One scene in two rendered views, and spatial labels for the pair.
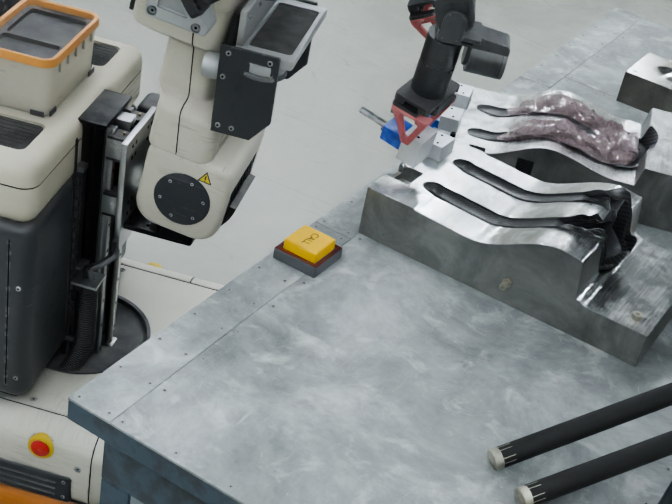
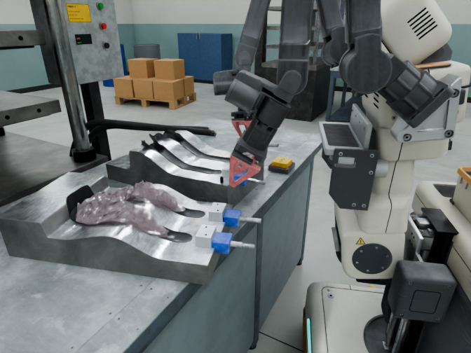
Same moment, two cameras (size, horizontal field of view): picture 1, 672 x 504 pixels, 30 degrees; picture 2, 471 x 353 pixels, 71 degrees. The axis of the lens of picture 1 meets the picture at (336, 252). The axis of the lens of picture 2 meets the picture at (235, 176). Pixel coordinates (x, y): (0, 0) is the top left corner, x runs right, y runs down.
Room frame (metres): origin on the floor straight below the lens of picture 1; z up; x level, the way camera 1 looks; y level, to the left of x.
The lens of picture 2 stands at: (2.83, -0.08, 1.31)
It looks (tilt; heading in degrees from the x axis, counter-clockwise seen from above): 25 degrees down; 183
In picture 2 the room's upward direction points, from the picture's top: straight up
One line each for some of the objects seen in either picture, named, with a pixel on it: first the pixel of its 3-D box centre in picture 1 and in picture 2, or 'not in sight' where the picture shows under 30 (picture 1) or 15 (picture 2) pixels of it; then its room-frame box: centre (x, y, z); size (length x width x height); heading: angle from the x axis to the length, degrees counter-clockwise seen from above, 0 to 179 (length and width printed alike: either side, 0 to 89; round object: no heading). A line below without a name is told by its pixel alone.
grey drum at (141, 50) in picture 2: not in sight; (148, 64); (-5.01, -2.45, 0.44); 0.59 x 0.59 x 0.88
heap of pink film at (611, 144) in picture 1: (574, 124); (127, 203); (2.12, -0.39, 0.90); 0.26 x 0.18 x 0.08; 81
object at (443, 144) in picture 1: (413, 141); (244, 178); (1.94, -0.09, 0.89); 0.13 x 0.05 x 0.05; 64
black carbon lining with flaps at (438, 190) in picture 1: (536, 198); (185, 150); (1.78, -0.30, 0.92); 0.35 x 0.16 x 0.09; 64
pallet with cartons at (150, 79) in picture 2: not in sight; (155, 81); (-3.14, -1.80, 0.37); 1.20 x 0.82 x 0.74; 72
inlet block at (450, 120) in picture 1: (424, 118); (235, 218); (2.10, -0.11, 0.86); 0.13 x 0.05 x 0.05; 81
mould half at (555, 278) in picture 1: (534, 229); (184, 162); (1.76, -0.31, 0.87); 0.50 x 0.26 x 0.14; 64
